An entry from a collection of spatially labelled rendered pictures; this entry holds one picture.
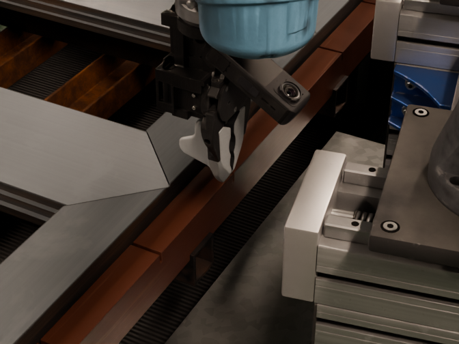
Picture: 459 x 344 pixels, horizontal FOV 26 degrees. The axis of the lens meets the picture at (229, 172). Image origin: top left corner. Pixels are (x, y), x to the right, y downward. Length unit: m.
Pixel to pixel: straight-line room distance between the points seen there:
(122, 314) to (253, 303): 0.24
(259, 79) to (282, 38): 0.44
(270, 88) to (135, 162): 0.29
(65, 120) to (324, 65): 0.41
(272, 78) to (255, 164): 0.32
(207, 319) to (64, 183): 0.25
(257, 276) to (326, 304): 0.37
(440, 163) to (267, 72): 0.24
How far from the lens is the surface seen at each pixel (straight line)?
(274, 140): 1.39
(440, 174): 0.90
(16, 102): 1.41
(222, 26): 0.60
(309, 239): 0.94
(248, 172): 1.33
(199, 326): 1.28
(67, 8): 1.68
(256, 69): 1.04
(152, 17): 1.61
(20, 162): 1.29
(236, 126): 1.13
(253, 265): 1.37
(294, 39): 0.60
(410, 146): 0.98
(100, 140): 1.31
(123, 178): 1.24
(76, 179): 1.25
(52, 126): 1.35
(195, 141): 1.13
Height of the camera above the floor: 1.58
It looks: 36 degrees down
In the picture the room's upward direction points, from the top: straight up
